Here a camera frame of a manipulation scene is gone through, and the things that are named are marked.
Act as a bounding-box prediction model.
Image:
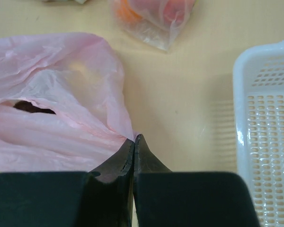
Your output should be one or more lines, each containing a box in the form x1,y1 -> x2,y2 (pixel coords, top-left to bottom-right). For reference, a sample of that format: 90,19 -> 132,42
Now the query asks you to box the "clear plastic fruit bag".
109,0 -> 196,51

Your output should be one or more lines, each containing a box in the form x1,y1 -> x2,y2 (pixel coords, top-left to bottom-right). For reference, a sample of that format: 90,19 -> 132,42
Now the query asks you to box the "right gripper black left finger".
0,140 -> 134,227

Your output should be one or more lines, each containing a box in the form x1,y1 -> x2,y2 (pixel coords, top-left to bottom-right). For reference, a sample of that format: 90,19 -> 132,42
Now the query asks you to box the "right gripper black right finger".
133,135 -> 260,227

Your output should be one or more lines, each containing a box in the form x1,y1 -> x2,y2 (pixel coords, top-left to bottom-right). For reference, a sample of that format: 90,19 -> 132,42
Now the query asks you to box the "white plastic basket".
233,41 -> 284,227

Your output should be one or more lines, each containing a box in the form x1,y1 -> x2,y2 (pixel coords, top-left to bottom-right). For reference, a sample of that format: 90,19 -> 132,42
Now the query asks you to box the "pink plastic bag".
0,32 -> 136,172

